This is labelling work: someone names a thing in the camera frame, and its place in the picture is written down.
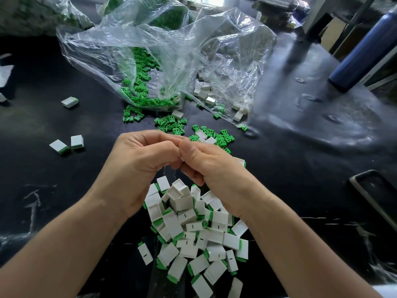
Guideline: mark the pile of green clips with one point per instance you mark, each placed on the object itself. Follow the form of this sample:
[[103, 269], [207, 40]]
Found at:
[[144, 83]]

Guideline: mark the heap of white caps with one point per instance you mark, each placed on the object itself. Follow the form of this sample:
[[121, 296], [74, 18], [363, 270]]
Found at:
[[204, 90]]

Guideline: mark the white paper sheet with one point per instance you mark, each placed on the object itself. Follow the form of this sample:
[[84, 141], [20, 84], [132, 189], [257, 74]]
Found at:
[[4, 74]]

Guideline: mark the clear plastic bag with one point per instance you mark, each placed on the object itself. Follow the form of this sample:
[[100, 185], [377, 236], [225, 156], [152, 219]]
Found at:
[[237, 46]]

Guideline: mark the grey machine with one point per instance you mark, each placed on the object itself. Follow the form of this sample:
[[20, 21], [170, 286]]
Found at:
[[279, 6]]

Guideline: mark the brown cardboard box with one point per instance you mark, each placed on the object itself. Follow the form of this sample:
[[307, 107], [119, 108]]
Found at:
[[335, 34]]

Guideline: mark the white metal frame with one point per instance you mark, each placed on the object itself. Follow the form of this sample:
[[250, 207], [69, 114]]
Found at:
[[317, 12]]

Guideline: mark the large bag of assembled pieces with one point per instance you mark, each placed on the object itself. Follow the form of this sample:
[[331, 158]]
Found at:
[[37, 14]]

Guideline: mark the person's left forearm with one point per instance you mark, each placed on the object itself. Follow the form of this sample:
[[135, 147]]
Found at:
[[56, 254]]

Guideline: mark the person's right hand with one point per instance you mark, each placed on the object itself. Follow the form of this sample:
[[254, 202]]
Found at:
[[223, 173]]

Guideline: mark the person's right forearm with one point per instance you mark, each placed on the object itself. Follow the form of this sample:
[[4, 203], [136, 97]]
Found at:
[[316, 254]]

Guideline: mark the plastic bag full of green pieces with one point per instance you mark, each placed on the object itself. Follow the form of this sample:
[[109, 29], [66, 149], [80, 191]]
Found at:
[[167, 12]]

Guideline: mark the pile of assembled white-green pieces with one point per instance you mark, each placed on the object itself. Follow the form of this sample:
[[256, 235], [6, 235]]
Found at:
[[195, 242]]

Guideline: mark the blue cylinder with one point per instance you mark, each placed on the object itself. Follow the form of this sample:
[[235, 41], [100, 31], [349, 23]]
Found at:
[[367, 52]]

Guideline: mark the person's left hand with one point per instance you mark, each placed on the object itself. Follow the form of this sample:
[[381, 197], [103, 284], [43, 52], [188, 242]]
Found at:
[[139, 170]]

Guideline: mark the black smartphone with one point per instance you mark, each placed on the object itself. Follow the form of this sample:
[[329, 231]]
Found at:
[[376, 198]]

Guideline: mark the assembled white-green part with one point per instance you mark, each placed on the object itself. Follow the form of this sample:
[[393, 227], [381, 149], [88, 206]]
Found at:
[[77, 142], [145, 253], [59, 146], [69, 102], [2, 97]]

